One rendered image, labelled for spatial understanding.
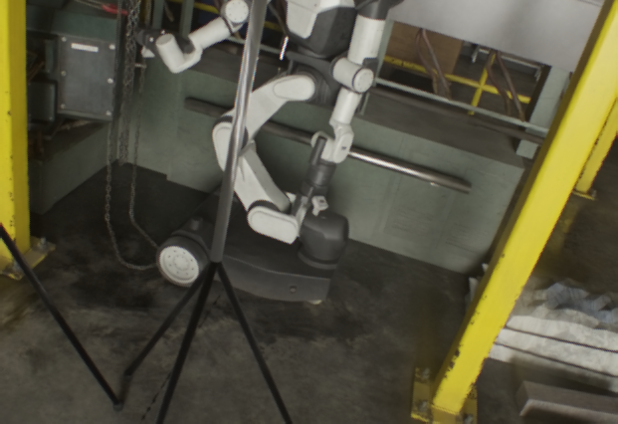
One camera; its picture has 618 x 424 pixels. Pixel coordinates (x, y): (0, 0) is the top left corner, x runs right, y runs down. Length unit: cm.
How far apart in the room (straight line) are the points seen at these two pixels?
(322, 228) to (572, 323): 102
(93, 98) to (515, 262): 167
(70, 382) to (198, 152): 131
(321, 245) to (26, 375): 110
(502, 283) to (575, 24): 115
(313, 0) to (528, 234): 95
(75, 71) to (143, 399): 125
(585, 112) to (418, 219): 129
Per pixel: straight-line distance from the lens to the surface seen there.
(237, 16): 202
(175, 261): 226
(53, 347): 206
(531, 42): 248
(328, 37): 190
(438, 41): 528
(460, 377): 201
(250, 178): 221
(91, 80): 241
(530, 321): 235
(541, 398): 225
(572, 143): 160
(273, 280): 219
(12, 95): 207
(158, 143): 296
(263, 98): 206
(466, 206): 265
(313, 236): 221
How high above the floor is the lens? 147
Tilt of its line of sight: 29 degrees down
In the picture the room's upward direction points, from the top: 15 degrees clockwise
